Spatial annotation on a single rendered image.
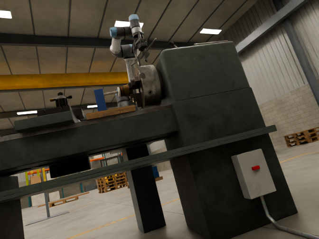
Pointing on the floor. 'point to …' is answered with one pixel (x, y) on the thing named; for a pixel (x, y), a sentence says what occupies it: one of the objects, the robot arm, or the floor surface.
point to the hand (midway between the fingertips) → (142, 60)
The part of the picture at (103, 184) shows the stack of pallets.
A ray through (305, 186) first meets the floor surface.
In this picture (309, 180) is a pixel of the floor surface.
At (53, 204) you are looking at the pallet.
